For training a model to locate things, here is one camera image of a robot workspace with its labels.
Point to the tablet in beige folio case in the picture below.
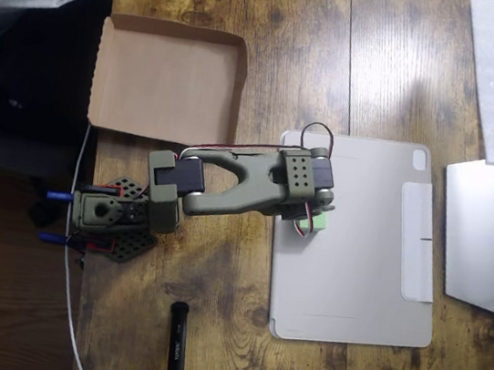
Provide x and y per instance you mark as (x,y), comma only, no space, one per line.
(346,263)

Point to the black camera stand pole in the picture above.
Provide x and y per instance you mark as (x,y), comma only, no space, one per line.
(177,345)

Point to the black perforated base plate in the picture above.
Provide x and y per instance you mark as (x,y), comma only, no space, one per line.
(132,247)

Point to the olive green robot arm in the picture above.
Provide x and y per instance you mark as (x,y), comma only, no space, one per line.
(265,187)

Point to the silver monitor stand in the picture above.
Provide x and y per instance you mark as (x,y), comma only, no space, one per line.
(479,236)

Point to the green cube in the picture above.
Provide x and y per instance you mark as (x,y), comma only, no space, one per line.
(315,224)

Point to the brown cardboard tray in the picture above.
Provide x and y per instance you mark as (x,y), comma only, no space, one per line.
(164,86)

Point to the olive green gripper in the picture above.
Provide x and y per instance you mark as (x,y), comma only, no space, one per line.
(302,214)

